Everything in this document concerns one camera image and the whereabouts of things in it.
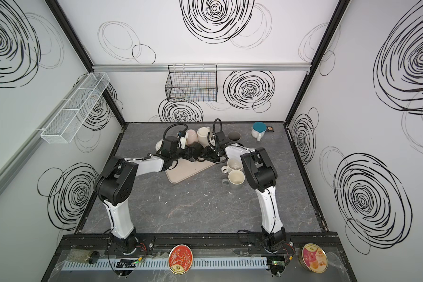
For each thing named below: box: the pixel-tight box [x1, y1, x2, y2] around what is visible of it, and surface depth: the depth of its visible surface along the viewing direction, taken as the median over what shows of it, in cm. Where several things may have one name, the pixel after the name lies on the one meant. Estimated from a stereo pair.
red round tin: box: [168, 244, 194, 275], surface depth 69 cm
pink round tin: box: [298, 242, 329, 274], surface depth 69 cm
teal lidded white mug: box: [251, 121, 268, 142], surface depth 111 cm
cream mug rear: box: [196, 126, 211, 149], surface depth 107 cm
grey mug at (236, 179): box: [222, 169, 246, 190], surface depth 87 cm
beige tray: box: [165, 158, 217, 184], surface depth 98 cm
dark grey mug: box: [227, 131, 242, 142], surface depth 101 cm
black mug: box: [190, 141, 206, 162], surface depth 101 cm
